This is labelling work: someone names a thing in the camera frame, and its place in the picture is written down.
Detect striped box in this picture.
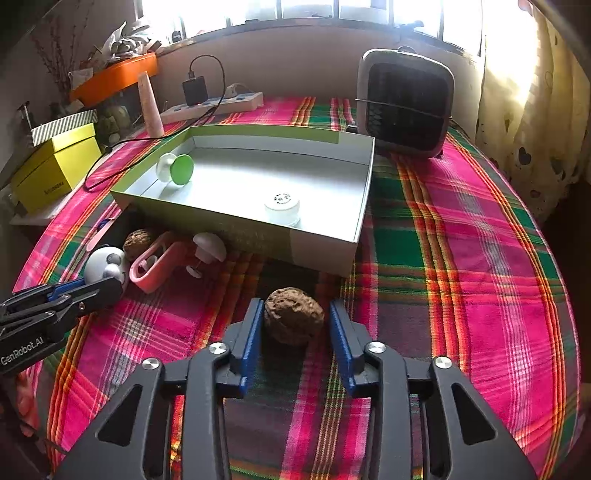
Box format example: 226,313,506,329
30,109,99,146

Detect white panda toy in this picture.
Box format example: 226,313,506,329
84,246,131,296

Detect white round cap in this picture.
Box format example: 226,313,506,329
264,190,302,227

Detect green patterned jar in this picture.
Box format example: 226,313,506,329
97,104,132,144

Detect green and white cardboard box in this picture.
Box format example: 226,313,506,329
110,124,376,278

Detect dried branches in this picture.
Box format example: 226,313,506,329
32,14,79,93

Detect brown walnut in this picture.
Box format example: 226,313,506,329
123,229,155,261
263,287,325,347

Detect grey electric heater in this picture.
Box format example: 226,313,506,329
355,46,457,160

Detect pink plastic clip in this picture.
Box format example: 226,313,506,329
129,232,188,294

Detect plaid tablecloth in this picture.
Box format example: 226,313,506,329
11,95,581,480

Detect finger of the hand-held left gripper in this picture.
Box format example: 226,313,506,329
0,278,93,319
0,276,126,344

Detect yellow box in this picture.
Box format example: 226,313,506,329
9,122,102,215

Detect white power strip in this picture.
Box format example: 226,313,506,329
159,83,265,125

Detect pink tube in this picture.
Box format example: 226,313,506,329
139,72,165,138

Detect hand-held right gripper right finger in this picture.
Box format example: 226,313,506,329
329,299,539,480

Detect black charger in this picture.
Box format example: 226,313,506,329
182,76,208,107

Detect cream patterned curtain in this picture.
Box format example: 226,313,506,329
475,0,591,222

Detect black charger cable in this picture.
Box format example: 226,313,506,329
84,55,227,192

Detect white plastic bags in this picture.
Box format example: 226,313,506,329
90,21,160,63

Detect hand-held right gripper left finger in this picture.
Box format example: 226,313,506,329
53,298,266,480

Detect orange tray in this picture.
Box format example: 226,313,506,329
69,52,158,107

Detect green and white mushroom-shaped knob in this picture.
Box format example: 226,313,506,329
156,153,195,188

